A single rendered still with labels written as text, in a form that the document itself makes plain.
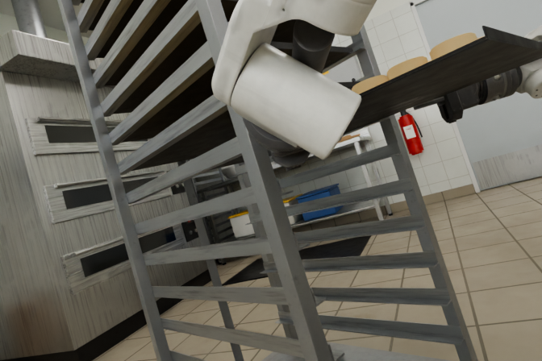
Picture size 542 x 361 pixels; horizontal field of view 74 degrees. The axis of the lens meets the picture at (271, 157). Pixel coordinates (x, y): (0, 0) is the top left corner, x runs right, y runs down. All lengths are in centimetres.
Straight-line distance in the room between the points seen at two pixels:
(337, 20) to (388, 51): 399
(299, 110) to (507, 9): 414
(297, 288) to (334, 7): 43
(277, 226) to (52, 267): 210
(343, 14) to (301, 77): 6
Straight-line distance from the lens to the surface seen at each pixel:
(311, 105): 29
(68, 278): 257
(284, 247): 57
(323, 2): 26
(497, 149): 422
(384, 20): 434
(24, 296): 284
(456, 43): 46
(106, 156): 111
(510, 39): 51
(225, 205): 70
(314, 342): 61
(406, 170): 92
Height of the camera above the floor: 70
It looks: 4 degrees up
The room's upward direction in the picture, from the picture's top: 17 degrees counter-clockwise
